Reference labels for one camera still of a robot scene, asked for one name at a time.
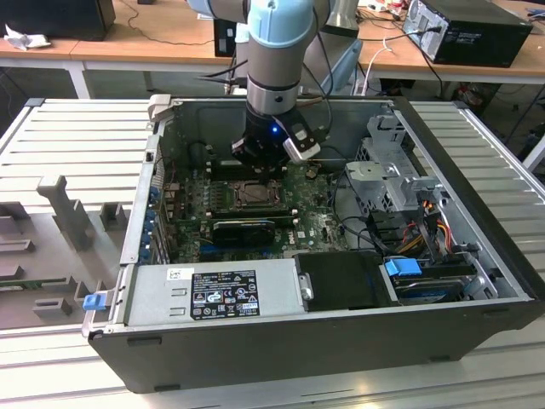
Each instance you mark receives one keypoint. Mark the grey power supply unit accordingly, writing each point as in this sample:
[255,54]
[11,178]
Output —
[149,294]

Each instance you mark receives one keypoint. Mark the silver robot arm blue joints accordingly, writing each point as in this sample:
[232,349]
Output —
[272,64]

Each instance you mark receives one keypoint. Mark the green motherboard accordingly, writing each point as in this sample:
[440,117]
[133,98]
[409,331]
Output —
[306,230]

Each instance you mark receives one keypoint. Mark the black open PC case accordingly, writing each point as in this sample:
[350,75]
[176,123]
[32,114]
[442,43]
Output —
[298,358]

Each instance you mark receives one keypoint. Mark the black RAM slot bank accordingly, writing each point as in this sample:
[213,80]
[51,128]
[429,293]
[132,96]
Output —
[225,170]
[251,211]

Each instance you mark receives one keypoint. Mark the CPU socket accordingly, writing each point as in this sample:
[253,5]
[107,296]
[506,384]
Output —
[233,200]

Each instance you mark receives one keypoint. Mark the grey metal drive cage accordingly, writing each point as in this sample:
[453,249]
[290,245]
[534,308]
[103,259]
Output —
[374,183]

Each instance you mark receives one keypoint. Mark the black desktop PC tower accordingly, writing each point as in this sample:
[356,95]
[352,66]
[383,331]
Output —
[481,42]

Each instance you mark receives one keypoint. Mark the blue plastic latch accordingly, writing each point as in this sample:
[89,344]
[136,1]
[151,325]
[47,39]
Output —
[94,303]

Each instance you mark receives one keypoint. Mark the wooden desk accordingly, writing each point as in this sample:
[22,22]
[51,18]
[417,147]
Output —
[149,47]
[404,64]

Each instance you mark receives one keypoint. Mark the large black monitor box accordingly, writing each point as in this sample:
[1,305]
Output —
[55,19]

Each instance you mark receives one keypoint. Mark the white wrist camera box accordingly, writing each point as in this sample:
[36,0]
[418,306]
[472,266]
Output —
[303,145]

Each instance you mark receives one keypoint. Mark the small black computer box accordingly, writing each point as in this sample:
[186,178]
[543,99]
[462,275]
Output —
[223,38]

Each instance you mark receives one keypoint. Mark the grey plastic case latch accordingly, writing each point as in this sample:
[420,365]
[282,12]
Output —
[159,106]

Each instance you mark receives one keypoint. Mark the hard disk blue carrier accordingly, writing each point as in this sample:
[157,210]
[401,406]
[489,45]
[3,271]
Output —
[402,268]

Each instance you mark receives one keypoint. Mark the pale blue teach pendant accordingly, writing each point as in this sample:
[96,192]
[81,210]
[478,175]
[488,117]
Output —
[347,64]

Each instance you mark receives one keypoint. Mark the green RAM stick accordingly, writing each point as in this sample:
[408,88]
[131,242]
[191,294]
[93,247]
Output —
[30,284]

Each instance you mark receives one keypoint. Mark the crumpled white paper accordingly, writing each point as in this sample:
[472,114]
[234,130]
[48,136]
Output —
[25,40]

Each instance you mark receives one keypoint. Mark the grey parts rack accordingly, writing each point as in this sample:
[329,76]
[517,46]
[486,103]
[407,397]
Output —
[51,255]

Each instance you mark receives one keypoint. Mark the black graphics card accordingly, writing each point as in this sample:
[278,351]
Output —
[242,234]

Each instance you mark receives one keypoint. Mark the round coin battery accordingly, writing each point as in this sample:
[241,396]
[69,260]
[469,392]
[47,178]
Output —
[312,171]

